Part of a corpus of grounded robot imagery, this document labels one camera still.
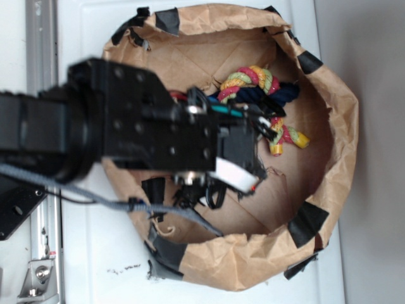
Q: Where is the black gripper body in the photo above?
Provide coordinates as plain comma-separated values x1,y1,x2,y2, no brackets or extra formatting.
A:
68,58,267,208

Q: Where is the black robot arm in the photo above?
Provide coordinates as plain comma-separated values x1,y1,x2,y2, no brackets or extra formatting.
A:
1,58,266,208

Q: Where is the brown paper bag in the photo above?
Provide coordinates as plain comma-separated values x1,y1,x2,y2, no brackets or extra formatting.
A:
103,4,359,291

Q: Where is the multicolour rope toy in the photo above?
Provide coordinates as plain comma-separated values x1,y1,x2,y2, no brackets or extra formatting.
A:
214,65,310,156

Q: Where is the navy blue rope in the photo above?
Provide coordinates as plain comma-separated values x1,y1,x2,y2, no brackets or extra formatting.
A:
205,81,301,105

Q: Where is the thin black cable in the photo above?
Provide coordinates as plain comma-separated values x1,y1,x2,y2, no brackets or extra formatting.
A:
56,186,99,205

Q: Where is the grey braided cable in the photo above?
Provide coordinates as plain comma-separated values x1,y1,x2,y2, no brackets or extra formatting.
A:
0,163,224,238

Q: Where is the black octagonal mount plate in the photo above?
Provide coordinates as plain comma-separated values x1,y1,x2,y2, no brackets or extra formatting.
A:
0,176,47,241

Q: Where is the aluminium rail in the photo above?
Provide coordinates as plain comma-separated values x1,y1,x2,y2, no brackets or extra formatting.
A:
17,0,66,304

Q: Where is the metal corner bracket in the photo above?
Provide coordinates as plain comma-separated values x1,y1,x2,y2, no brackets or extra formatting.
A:
17,259,59,303

